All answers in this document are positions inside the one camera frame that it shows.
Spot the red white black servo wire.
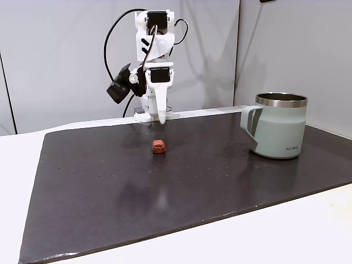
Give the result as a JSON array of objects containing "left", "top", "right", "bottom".
[{"left": 142, "top": 24, "right": 160, "bottom": 73}]

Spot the red cube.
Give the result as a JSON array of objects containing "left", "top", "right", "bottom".
[{"left": 152, "top": 139, "right": 167, "bottom": 155}]

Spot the black table mat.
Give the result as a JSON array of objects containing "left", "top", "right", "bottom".
[{"left": 17, "top": 111, "right": 352, "bottom": 264}]

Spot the black camera box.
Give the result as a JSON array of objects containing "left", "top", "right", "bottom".
[{"left": 106, "top": 63, "right": 147, "bottom": 105}]

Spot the pale green steel mug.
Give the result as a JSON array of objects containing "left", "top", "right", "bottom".
[{"left": 240, "top": 92, "right": 309, "bottom": 160}]

